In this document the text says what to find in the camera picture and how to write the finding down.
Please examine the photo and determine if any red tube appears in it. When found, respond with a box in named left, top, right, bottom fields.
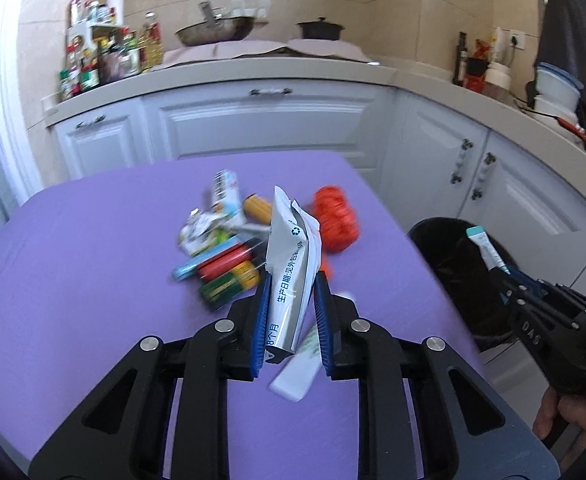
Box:
left=198, top=239, right=269, bottom=281

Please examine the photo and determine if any purple tablecloth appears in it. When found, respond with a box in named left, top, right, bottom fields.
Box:
left=0, top=150, right=489, bottom=480

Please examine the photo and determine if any blue white paper wrapper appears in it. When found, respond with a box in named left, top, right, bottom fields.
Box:
left=204, top=169, right=246, bottom=221

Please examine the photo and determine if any black pot with lid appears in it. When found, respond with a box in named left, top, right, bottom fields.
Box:
left=295, top=16, right=347, bottom=41

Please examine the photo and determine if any group of condiment bottles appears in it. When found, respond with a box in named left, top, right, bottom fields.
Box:
left=58, top=0, right=166, bottom=103

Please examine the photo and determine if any stack of white bowls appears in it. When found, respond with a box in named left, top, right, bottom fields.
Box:
left=533, top=62, right=585, bottom=116

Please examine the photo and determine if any yellow bottle with black cap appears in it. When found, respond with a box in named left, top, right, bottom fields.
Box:
left=243, top=195, right=274, bottom=224

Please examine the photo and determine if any red black item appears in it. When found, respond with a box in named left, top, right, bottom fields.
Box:
left=466, top=40, right=491, bottom=92

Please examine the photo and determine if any white kitchen cabinet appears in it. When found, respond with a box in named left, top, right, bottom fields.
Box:
left=43, top=57, right=586, bottom=271

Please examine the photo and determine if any pale stove liner cloth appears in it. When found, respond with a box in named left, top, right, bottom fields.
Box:
left=153, top=37, right=370, bottom=68

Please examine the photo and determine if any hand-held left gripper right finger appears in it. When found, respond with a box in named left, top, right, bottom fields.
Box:
left=313, top=270, right=560, bottom=480

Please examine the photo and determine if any teal white tube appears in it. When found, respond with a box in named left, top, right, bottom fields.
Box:
left=466, top=226, right=512, bottom=275

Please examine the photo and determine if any blue tube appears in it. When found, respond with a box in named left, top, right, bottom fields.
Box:
left=173, top=237, right=239, bottom=282

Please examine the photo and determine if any white jar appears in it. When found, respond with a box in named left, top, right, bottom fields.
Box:
left=483, top=57, right=513, bottom=99

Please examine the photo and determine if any person's right hand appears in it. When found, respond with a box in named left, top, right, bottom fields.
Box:
left=533, top=385, right=586, bottom=448

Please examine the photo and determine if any dark glass bottle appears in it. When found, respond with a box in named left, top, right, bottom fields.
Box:
left=452, top=31, right=469, bottom=86

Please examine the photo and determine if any white wall outlet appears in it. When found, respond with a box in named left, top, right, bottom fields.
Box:
left=229, top=0, right=274, bottom=19

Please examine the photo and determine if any metal wok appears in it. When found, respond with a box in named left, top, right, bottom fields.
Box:
left=175, top=2, right=257, bottom=46

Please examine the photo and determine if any white spice rack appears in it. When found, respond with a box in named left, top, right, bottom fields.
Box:
left=67, top=20, right=126, bottom=83

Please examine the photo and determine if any red mesh bag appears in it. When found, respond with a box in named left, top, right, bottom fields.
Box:
left=313, top=185, right=361, bottom=253

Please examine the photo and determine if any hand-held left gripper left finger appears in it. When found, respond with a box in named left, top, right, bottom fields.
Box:
left=28, top=271, right=274, bottom=480

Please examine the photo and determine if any wall socket with plug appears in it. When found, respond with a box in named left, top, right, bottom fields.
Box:
left=493, top=27, right=529, bottom=51

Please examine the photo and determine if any white metal cabinet handle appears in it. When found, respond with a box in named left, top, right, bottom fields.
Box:
left=471, top=152, right=497, bottom=201
left=450, top=138, right=474, bottom=185

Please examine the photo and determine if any yellow green wrapper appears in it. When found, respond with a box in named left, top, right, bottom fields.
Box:
left=178, top=209, right=239, bottom=257

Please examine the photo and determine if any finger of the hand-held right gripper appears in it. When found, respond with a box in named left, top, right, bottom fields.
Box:
left=493, top=267, right=546, bottom=295
left=498, top=280, right=531, bottom=312

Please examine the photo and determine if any black trash bin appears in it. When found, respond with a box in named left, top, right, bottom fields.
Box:
left=407, top=217, right=519, bottom=356

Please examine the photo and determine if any yellow oil bottle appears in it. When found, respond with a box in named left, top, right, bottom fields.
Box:
left=140, top=11, right=166, bottom=68

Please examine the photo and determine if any silver foil packet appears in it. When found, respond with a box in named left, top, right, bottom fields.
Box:
left=264, top=186, right=321, bottom=363

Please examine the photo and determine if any green yellow tube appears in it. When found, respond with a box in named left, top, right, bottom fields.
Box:
left=200, top=260, right=265, bottom=311

